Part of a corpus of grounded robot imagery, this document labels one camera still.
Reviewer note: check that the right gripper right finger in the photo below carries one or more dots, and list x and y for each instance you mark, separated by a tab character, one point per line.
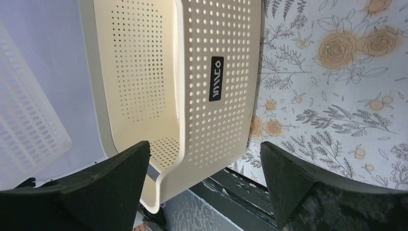
306	197

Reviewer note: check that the white slotted basket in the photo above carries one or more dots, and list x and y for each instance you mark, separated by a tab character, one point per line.
31	133

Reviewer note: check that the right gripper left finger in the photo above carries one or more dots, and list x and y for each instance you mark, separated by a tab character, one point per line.
102	197

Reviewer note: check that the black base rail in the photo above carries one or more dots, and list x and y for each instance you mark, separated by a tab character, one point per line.
241	200

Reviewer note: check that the cream perforated large basket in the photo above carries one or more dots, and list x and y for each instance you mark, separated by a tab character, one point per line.
180	74

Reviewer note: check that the floral patterned table mat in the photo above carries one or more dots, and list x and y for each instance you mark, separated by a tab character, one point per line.
333	88

